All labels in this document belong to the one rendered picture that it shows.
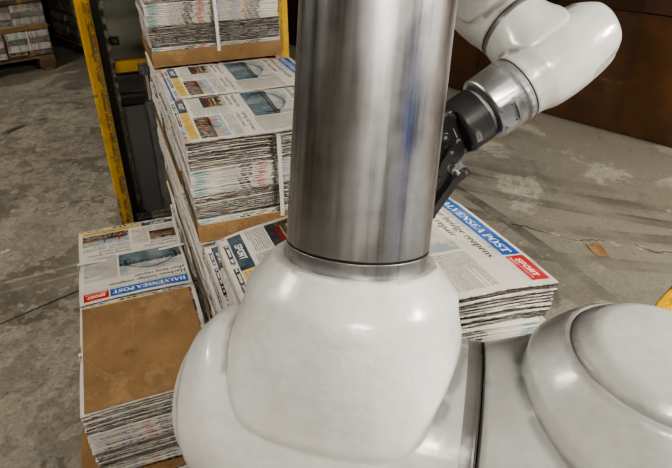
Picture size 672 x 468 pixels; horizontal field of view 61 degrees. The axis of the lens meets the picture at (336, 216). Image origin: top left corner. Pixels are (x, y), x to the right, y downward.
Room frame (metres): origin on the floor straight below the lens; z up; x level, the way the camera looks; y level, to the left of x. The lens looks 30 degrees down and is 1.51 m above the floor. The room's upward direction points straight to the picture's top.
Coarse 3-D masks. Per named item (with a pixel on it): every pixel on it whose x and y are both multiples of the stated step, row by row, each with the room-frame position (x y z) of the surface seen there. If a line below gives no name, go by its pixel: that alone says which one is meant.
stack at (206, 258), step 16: (176, 176) 1.39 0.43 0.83; (176, 192) 1.45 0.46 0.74; (192, 224) 1.16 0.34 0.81; (192, 240) 1.20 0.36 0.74; (192, 256) 1.31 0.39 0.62; (208, 256) 1.00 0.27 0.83; (192, 272) 1.34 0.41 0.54; (208, 272) 1.01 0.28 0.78; (208, 288) 1.00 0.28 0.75; (224, 288) 0.89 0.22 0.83; (208, 304) 1.10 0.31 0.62; (224, 304) 0.84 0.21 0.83; (208, 320) 1.20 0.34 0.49
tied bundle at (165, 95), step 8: (160, 72) 1.58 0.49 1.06; (160, 80) 1.49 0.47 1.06; (160, 88) 1.48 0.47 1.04; (168, 88) 1.42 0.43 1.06; (160, 96) 1.52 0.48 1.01; (168, 96) 1.36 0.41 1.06; (160, 104) 1.55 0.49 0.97; (168, 104) 1.33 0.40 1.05; (168, 112) 1.37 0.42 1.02; (168, 120) 1.34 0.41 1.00; (168, 128) 1.40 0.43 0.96; (168, 136) 1.52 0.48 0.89; (168, 144) 1.55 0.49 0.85; (176, 152) 1.35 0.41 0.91; (176, 160) 1.38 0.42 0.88
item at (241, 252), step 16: (272, 224) 0.74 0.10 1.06; (224, 240) 0.71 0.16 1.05; (240, 240) 0.71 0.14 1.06; (256, 240) 0.70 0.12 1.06; (272, 240) 0.70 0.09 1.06; (224, 256) 0.67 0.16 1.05; (240, 256) 0.67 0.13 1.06; (256, 256) 0.66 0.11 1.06; (224, 272) 0.71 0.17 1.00; (240, 272) 0.63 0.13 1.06; (240, 288) 0.59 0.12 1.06
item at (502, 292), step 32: (448, 224) 0.74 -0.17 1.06; (480, 224) 0.75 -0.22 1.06; (448, 256) 0.65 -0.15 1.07; (480, 256) 0.65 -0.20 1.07; (512, 256) 0.66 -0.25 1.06; (480, 288) 0.57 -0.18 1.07; (512, 288) 0.58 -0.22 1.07; (544, 288) 0.60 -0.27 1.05; (480, 320) 0.56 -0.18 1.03; (512, 320) 0.59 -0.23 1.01; (544, 320) 0.60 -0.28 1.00
